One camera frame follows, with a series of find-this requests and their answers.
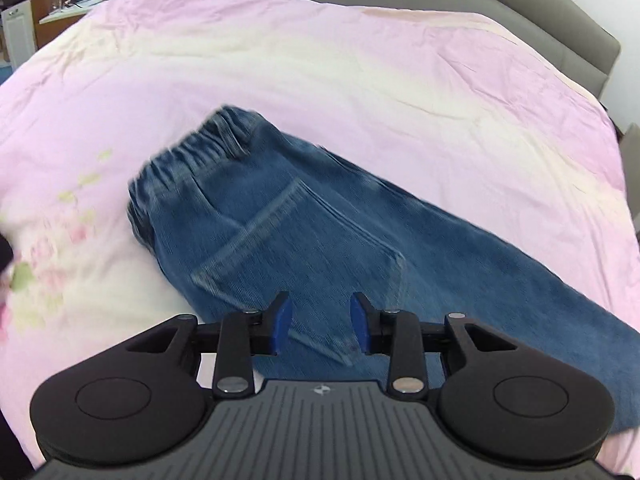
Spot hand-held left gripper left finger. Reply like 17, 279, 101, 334
125, 291, 292, 400

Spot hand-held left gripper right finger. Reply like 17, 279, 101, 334
350, 291, 520, 400

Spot blue denim pants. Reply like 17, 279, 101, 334
126, 105, 640, 436

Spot pink floral blanket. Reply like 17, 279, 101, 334
0, 0, 640, 477

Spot beige padded side furniture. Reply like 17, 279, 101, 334
617, 122, 640, 243

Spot grey padded headboard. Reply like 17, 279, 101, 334
172, 0, 622, 102

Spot wooden nightstand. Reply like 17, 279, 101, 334
31, 0, 123, 55

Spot white floor appliance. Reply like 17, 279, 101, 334
0, 1, 39, 70

